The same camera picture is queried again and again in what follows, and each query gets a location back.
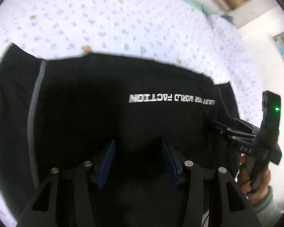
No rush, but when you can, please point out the black hooded jacket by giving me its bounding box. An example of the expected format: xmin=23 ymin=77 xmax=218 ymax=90
xmin=0 ymin=45 xmax=239 ymax=219

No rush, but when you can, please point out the grey-green sleeve forearm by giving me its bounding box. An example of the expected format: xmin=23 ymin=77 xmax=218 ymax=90
xmin=253 ymin=186 xmax=283 ymax=227

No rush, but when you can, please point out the person's right hand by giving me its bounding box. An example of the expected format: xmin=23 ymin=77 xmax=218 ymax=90
xmin=237 ymin=155 xmax=271 ymax=205

